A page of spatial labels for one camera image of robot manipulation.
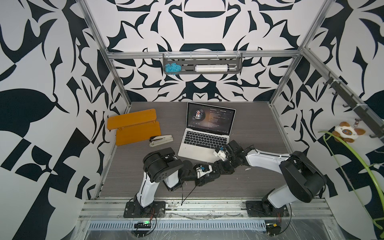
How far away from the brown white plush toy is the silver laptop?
0.47m

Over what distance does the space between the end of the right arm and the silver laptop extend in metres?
0.12

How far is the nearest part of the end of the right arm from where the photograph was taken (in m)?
0.76

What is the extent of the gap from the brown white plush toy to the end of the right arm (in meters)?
0.44

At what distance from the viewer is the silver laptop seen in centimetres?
94

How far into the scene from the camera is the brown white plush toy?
0.59 m
